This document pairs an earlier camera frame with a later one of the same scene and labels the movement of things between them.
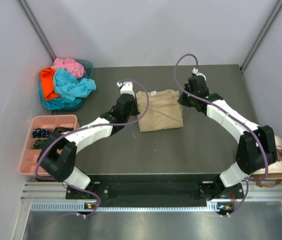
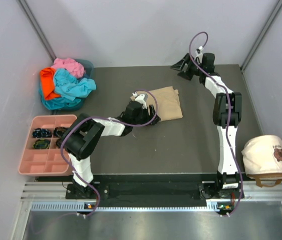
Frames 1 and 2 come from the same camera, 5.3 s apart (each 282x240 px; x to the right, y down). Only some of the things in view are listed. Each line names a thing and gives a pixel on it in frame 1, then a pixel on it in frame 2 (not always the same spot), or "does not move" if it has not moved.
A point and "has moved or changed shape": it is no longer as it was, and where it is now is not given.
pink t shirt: [76, 69] does not move
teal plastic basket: [88, 70] does not move
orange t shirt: [47, 74] does not move
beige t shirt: [164, 112] has moved or changed shape
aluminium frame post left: [37, 28] does not move
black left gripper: [135, 112] -> [148, 118]
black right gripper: [183, 101] -> [180, 65]
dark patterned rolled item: [61, 129] does not move
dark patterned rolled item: [38, 144] does not move
